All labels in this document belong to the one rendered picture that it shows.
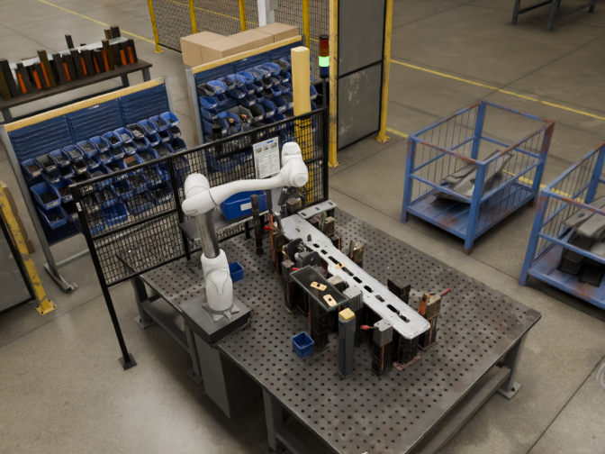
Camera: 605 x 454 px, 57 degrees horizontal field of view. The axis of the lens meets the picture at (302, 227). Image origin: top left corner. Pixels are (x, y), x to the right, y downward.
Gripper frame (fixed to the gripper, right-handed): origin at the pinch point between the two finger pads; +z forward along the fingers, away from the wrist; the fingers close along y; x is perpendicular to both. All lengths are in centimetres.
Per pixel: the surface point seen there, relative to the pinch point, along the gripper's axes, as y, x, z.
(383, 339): 6, -73, 47
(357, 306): 9, -48, 44
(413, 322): 27, -74, 46
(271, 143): 40, 90, 6
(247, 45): 157, 333, 14
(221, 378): -59, 3, 108
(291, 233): 19, 36, 46
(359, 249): 43, -8, 44
